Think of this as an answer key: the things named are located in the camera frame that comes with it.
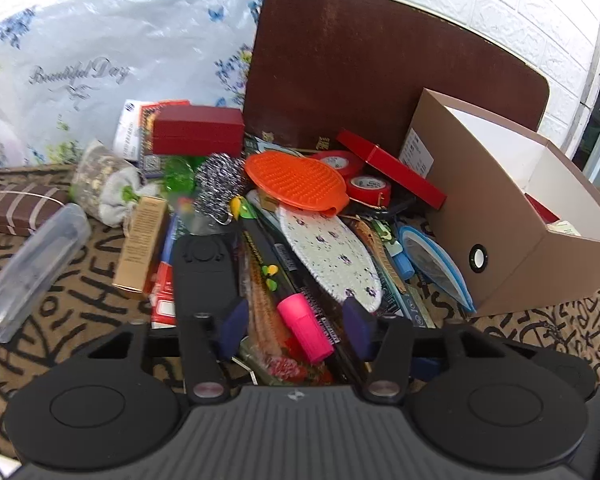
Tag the brown striped box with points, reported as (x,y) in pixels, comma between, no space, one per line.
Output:
(15,210)

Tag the black marker pink cap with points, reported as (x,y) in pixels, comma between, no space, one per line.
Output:
(302,325)

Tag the small white packet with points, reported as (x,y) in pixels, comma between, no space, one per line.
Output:
(565,229)

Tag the tan small carton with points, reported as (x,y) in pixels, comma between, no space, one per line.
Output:
(142,245)

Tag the dark brown wooden board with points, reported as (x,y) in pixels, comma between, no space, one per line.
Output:
(355,60)

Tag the floral plastic bag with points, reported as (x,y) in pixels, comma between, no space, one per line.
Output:
(130,35)

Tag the blue pen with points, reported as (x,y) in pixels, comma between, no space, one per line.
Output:
(169,240)

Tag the orange silicone brush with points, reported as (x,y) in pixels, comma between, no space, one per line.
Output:
(295,180)

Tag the clear plastic case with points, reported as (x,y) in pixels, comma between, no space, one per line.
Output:
(30,270)

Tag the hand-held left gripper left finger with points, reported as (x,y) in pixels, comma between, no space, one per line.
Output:
(233,325)

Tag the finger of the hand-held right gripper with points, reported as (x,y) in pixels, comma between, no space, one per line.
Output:
(426,369)

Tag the steel wool scrubber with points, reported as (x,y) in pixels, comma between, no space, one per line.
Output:
(220,185)

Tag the red patterned card pack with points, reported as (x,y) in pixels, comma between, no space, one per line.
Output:
(147,120)

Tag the red flat cardboard box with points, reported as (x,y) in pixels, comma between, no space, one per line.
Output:
(400,172)

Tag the dark green flat packet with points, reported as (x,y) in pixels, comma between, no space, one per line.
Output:
(412,307)

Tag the black device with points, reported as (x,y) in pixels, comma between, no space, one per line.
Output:
(205,275)

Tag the white blue labelled box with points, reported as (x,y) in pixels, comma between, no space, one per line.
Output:
(127,130)

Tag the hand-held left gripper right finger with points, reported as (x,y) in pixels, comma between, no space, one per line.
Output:
(357,325)

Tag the red jewelry box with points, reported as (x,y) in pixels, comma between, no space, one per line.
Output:
(195,130)

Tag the white floral fabric pad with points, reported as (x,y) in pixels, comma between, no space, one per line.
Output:
(325,250)

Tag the orange patterned packet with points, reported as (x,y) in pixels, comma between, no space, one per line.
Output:
(265,305)

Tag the beige cardboard storage box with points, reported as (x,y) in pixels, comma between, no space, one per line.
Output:
(505,270)

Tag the clear bag of dried mix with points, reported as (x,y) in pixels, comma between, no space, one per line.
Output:
(97,175)

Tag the black marker pen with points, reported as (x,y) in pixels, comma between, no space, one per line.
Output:
(325,320)

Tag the green crinkled plastic wrapper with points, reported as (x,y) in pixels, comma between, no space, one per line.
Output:
(180,175)

